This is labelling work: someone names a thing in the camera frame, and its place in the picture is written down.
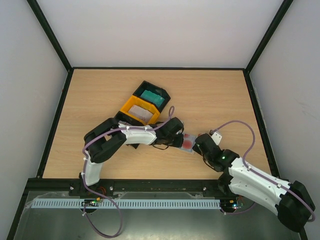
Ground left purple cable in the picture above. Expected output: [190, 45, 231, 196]
[81, 106, 175, 238]

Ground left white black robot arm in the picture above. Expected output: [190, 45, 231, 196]
[81, 117, 184, 186]

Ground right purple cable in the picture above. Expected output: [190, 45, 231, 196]
[209, 120, 316, 223]

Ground beige card holder wallet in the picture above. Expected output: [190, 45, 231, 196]
[178, 133, 197, 155]

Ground purple cable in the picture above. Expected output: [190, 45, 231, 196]
[81, 106, 175, 238]
[209, 120, 316, 223]

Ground black aluminium frame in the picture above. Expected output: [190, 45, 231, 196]
[6, 0, 308, 240]

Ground black bin with red cards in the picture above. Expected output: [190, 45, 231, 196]
[115, 111, 139, 126]

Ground green card stack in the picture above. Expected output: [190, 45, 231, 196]
[140, 90, 165, 107]

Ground light blue slotted cable duct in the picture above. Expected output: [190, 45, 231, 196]
[31, 198, 221, 210]

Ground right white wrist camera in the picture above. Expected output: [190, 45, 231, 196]
[209, 130, 223, 146]

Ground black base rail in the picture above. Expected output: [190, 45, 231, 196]
[23, 178, 236, 199]

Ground black bin with green cards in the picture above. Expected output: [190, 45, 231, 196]
[132, 80, 171, 113]

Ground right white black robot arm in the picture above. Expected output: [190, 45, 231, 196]
[193, 133, 315, 233]

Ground yellow bin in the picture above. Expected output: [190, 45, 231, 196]
[120, 95, 160, 125]

